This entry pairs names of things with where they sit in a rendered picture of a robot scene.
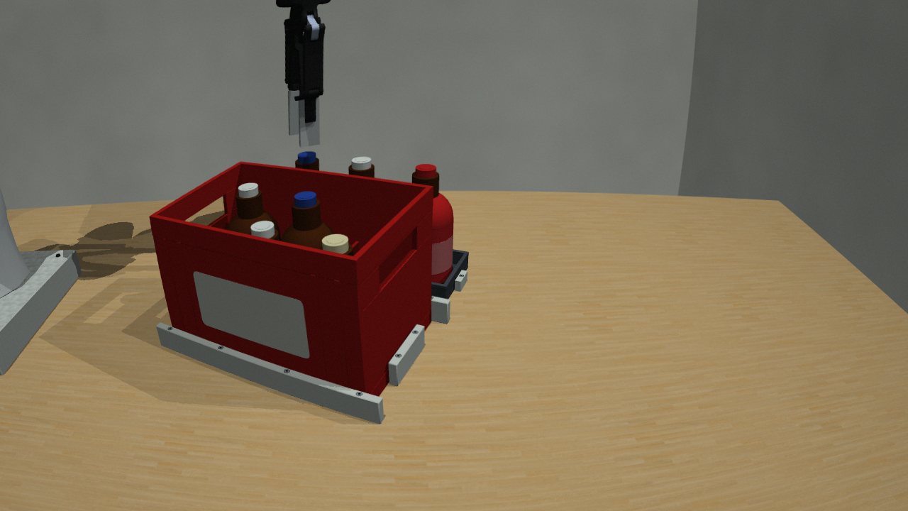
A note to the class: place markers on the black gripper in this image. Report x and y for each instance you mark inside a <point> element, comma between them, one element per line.
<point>305,79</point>

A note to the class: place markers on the brown bottle with white cap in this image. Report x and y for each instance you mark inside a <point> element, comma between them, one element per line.
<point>264,229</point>
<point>250,211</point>

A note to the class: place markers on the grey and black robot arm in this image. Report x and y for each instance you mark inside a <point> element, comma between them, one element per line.
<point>13,270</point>

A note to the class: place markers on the blue bottle with light blue label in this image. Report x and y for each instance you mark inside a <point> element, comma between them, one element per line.
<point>307,160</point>

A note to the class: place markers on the brown bottle with blue cap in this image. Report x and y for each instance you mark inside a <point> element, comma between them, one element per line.
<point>307,228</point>

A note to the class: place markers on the brown glass bottle with cream cap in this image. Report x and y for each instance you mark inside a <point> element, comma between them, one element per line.
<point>337,243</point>

